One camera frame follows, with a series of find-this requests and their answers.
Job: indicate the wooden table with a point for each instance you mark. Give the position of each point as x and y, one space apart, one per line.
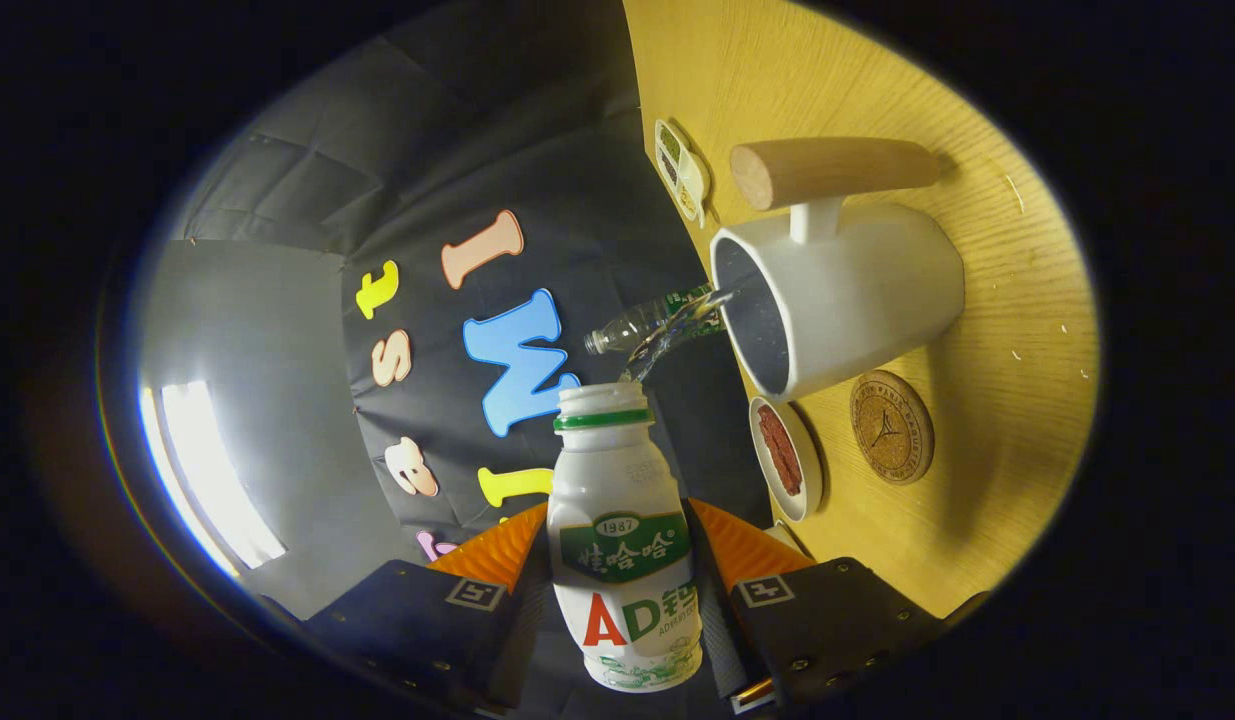
1007 330

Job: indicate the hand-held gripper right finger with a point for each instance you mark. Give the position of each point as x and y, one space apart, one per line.
717 630

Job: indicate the clear plastic water bottle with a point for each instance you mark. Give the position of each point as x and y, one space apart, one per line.
632 327

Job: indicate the ceiling light panel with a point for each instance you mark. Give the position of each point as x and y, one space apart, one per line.
212 480

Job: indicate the round cork coaster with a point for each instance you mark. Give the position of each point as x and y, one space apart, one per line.
892 430

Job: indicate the white juice bottle green label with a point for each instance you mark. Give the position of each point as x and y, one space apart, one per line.
617 490

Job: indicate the white divided tray with beans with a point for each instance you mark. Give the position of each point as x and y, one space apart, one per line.
689 180

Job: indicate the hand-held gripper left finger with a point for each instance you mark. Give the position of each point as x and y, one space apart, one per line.
525 630

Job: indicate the round plate with red food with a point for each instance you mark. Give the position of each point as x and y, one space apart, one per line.
782 450

